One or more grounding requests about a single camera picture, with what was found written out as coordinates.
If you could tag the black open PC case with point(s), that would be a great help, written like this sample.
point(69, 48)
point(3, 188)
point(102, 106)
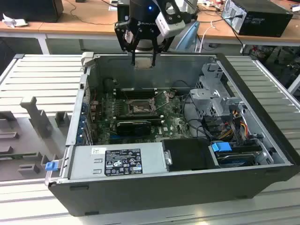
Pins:
point(152, 194)

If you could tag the blue case latch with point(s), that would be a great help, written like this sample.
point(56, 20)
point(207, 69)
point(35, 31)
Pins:
point(51, 166)

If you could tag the grey parts rack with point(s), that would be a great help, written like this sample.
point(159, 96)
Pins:
point(35, 112)

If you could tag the silver metal drive cage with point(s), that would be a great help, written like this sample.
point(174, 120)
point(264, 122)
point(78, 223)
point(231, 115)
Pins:
point(206, 96)

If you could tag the hard disk in blue carrier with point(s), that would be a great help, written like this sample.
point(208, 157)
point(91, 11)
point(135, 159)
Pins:
point(221, 147)

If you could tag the grey power supply unit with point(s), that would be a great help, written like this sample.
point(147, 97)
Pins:
point(84, 161)

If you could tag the black plastic fan shroud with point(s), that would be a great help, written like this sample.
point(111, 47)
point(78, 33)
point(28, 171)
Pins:
point(187, 152)

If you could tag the black graphics card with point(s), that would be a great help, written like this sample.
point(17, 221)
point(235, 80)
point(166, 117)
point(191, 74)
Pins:
point(133, 129)

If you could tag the green motherboard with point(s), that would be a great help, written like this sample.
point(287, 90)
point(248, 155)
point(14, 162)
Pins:
point(173, 114)

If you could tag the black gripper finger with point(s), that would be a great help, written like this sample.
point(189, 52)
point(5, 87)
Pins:
point(124, 37)
point(154, 56)

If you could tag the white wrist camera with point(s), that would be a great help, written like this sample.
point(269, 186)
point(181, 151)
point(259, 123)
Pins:
point(167, 25)

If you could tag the wooden desk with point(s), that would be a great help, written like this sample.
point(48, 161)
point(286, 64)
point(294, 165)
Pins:
point(220, 30)
point(58, 23)

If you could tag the CPU socket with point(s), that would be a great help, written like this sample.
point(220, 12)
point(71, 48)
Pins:
point(138, 105)

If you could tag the large black box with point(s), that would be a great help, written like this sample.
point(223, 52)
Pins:
point(30, 9)

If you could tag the pale blue teach pendant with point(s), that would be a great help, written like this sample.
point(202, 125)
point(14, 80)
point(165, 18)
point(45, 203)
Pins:
point(187, 39)

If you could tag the crumpled white paper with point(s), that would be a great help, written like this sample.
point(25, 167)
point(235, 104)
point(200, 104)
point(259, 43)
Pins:
point(12, 22)

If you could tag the square grey CPU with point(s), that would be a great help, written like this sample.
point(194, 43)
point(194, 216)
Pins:
point(143, 63)

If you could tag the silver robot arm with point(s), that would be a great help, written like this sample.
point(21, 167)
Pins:
point(146, 45)

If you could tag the black desktop PC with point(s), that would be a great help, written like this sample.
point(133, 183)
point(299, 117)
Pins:
point(262, 21)

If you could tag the small black box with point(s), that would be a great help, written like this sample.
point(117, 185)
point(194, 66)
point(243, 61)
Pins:
point(122, 12)

